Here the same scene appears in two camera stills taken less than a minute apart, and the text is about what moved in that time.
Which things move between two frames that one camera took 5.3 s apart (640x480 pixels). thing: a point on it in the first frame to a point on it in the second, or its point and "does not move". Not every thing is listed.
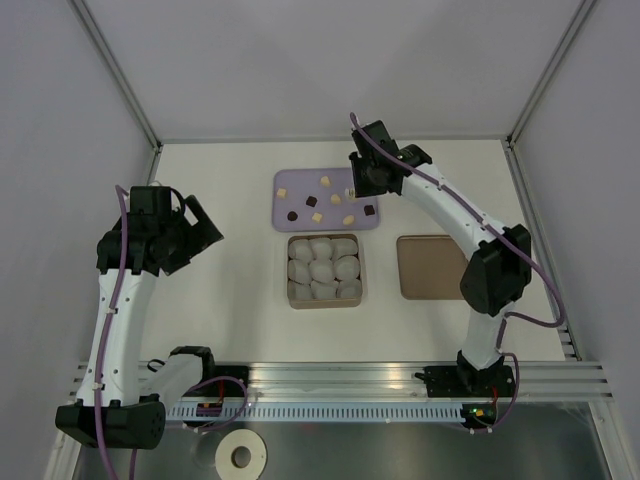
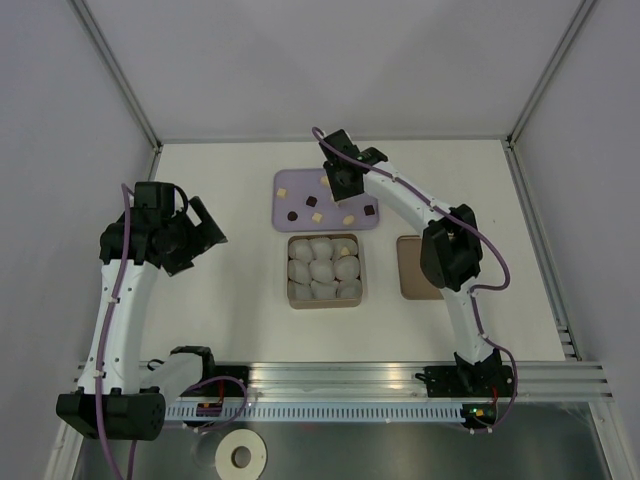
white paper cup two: [321, 248] does not move
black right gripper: [362, 189] to [337, 192]
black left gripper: [201, 234] does not move
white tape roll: [231, 440] does not move
